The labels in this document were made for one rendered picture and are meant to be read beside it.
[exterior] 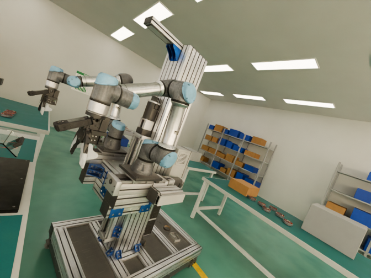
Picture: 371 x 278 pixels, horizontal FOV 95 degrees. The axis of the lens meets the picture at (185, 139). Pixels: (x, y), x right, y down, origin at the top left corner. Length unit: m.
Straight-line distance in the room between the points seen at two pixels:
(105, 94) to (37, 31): 5.96
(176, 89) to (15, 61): 5.83
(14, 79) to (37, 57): 0.82
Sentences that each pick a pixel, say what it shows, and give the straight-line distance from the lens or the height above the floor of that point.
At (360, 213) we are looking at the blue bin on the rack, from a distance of 5.88.
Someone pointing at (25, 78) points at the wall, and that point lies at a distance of 6.55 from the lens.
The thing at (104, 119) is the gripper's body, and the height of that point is 1.34.
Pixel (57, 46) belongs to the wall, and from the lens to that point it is 6.59.
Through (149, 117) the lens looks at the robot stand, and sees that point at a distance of 1.37.
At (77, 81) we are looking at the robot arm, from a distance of 1.44.
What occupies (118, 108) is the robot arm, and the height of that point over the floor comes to 1.37.
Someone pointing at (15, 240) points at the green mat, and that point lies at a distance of 1.06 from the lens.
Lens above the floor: 1.42
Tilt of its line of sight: 3 degrees down
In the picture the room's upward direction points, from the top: 21 degrees clockwise
